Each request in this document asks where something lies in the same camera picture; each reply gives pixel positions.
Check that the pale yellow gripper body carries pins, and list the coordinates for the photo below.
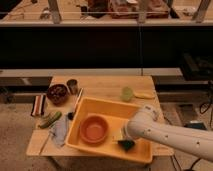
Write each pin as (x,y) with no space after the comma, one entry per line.
(118,135)

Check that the green kitchen sponge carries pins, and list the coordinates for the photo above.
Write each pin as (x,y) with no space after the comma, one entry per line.
(126,144)

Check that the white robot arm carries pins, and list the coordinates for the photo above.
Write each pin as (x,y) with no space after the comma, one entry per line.
(144,124)

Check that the green plastic cup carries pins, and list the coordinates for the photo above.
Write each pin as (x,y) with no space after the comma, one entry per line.
(126,94)

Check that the small metal cup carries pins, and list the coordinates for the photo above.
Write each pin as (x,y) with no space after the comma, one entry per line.
(73,86)

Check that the orange plastic bowl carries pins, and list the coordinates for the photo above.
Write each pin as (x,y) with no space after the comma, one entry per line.
(93,129)

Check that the yellow plastic tub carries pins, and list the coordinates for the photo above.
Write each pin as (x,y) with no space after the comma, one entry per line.
(116,115)

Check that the yellow banana toy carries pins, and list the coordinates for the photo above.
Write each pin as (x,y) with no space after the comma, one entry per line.
(143,95)

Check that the grey blue cloth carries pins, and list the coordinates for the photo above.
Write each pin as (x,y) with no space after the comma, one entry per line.
(59,130)

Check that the green cucumber toy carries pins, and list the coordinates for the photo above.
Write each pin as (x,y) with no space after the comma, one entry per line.
(50,120)

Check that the small wooden table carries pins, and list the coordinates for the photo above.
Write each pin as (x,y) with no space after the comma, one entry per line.
(105,88)

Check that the wooden stick utensil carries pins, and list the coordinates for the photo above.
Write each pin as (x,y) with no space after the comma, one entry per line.
(43,145)

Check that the dark red bowl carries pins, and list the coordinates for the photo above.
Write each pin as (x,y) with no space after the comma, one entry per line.
(57,94)

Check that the black floor pedal box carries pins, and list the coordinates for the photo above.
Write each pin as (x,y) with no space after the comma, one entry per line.
(199,126)

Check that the wooden handled brush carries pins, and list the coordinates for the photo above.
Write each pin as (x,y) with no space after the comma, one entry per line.
(74,108)

